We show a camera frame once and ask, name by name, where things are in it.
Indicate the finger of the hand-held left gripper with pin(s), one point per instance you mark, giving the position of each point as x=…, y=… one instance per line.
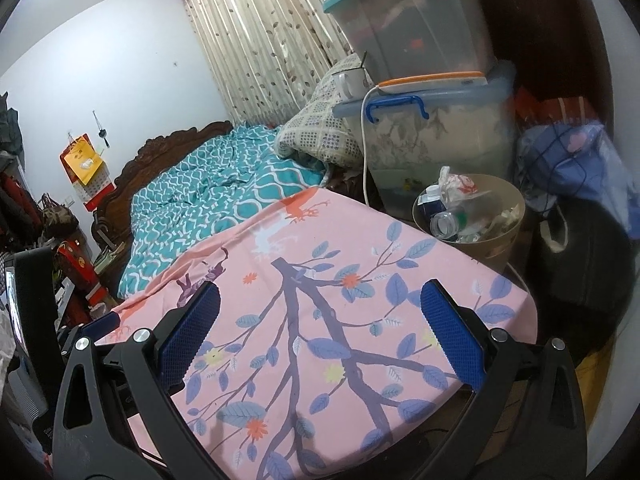
x=102, y=322

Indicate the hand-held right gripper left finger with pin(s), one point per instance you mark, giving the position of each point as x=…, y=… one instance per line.
x=192, y=330

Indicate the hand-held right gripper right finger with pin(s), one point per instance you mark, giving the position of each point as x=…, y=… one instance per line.
x=450, y=330

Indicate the beige wastebasket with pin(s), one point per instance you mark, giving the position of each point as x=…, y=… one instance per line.
x=495, y=250

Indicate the red gift box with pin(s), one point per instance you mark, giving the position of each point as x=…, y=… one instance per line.
x=80, y=275

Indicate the brown handbag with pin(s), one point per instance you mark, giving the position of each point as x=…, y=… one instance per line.
x=57, y=215

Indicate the red bags row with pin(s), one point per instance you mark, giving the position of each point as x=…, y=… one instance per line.
x=17, y=210

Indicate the crumpled beige paper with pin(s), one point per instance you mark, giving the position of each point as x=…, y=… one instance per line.
x=500, y=217

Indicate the teal patterned duvet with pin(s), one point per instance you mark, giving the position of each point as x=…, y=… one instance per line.
x=200, y=200

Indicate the yellow red paper bag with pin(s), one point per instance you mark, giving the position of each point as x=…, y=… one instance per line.
x=80, y=160

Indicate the black bag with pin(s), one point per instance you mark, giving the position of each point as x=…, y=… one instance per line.
x=580, y=260

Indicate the dark bags pile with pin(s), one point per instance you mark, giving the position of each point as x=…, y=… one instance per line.
x=10, y=130

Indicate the carved wooden headboard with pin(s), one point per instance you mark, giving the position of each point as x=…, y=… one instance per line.
x=150, y=152

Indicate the hanging keys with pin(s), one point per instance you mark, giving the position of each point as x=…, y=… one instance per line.
x=102, y=132

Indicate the blue cloth bundle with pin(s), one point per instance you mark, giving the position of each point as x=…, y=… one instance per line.
x=565, y=165

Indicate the beige checked pillow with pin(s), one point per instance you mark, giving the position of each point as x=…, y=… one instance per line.
x=315, y=125

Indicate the red orange box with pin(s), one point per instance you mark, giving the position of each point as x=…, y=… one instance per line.
x=555, y=107

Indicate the white charger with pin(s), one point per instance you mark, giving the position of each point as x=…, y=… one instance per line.
x=350, y=85

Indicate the beige leaf-print curtain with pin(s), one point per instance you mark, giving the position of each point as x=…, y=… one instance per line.
x=250, y=35

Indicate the teal-lid clear storage box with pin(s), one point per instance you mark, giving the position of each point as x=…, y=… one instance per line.
x=415, y=25

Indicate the dark wooden wardrobe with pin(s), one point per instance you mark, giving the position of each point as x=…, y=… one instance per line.
x=540, y=25

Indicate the red wall calendar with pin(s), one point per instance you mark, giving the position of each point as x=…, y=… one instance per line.
x=100, y=192

